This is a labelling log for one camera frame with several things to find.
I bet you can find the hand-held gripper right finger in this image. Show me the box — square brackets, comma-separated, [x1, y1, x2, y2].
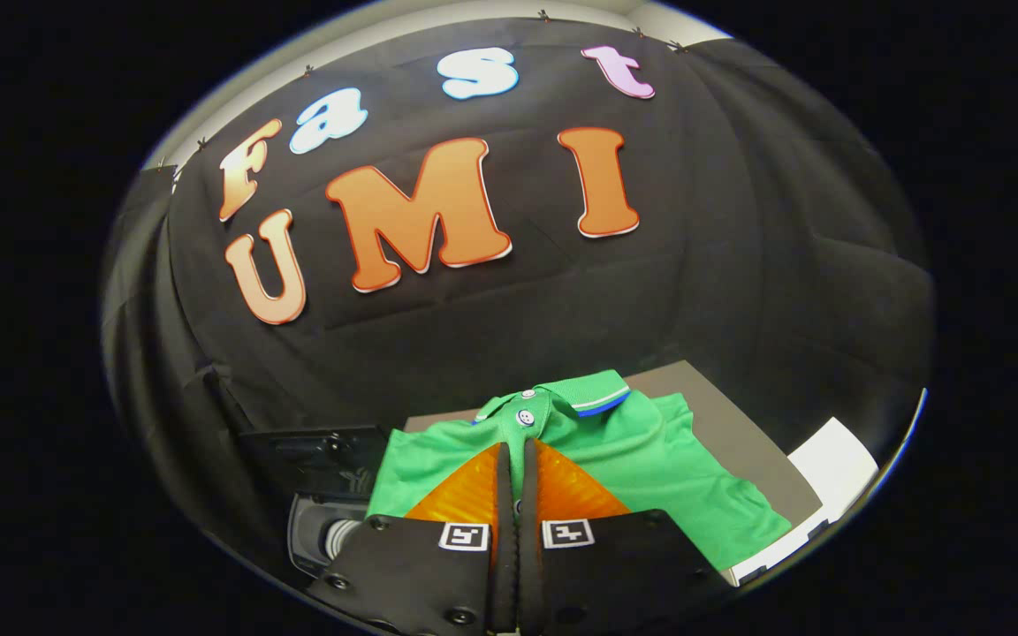
[515, 438, 736, 636]

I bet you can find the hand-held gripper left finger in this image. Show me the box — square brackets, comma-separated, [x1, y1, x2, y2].
[307, 441, 515, 633]

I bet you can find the green polo shirt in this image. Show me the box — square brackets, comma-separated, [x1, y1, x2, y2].
[366, 369, 793, 573]

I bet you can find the white board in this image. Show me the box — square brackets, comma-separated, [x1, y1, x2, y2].
[787, 417, 880, 522]

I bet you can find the row of black clips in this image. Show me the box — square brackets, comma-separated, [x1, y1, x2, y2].
[156, 9, 687, 170]

